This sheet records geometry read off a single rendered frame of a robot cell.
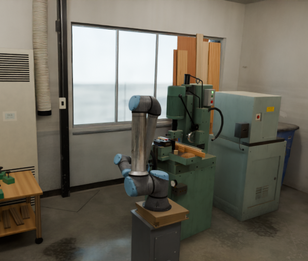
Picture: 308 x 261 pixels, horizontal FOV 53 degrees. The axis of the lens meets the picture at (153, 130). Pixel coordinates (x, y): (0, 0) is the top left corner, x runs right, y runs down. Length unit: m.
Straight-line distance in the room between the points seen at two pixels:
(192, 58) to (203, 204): 2.27
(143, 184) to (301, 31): 3.38
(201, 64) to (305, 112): 1.60
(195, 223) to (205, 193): 0.33
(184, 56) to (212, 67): 0.56
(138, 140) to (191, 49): 2.73
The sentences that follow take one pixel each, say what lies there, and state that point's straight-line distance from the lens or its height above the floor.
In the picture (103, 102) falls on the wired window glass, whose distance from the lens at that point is 4.22.
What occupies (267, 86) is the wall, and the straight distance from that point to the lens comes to 5.15.
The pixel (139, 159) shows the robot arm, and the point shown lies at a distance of 2.27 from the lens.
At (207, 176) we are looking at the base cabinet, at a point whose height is 0.60.
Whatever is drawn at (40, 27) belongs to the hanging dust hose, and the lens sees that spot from 3.71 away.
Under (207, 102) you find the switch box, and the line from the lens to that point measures 3.10.
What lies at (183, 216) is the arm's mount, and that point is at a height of 0.58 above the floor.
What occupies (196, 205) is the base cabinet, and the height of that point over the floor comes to 0.32.
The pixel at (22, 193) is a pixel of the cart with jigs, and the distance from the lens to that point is 3.06.
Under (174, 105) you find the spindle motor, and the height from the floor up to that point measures 1.33.
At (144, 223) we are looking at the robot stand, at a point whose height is 0.54.
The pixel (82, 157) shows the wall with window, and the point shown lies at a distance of 4.18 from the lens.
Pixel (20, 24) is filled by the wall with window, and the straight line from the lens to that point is 3.85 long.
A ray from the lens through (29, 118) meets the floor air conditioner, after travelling 3.60.
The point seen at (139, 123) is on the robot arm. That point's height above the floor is 1.28.
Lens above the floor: 1.70
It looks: 12 degrees down
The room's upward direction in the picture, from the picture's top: 2 degrees clockwise
